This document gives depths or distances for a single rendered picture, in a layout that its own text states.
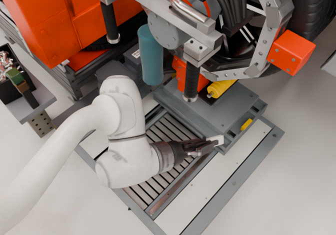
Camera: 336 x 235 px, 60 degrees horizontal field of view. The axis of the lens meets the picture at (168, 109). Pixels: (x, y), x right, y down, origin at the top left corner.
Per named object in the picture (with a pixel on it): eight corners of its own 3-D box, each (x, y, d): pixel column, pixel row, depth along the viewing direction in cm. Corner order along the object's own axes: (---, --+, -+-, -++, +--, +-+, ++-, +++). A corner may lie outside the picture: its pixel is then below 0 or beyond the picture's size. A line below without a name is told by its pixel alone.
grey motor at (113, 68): (179, 85, 171) (181, 40, 142) (125, 130, 155) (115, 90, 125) (157, 69, 178) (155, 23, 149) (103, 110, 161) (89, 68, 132)
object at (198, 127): (263, 113, 160) (268, 103, 152) (223, 156, 146) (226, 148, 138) (195, 65, 179) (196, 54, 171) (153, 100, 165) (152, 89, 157)
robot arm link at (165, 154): (160, 179, 79) (177, 173, 83) (159, 147, 78) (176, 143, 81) (143, 170, 87) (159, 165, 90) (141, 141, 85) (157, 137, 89)
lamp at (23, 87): (30, 88, 109) (26, 81, 105) (21, 94, 107) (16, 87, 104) (24, 82, 110) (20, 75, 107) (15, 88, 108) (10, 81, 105)
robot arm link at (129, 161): (164, 180, 78) (156, 132, 78) (111, 199, 69) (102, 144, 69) (143, 175, 87) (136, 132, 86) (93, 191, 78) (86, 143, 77)
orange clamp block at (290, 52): (279, 46, 86) (306, 62, 83) (264, 60, 83) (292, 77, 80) (287, 28, 80) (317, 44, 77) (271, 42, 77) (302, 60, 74)
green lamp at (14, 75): (25, 79, 104) (20, 72, 101) (15, 85, 103) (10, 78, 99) (19, 73, 106) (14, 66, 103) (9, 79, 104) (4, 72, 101)
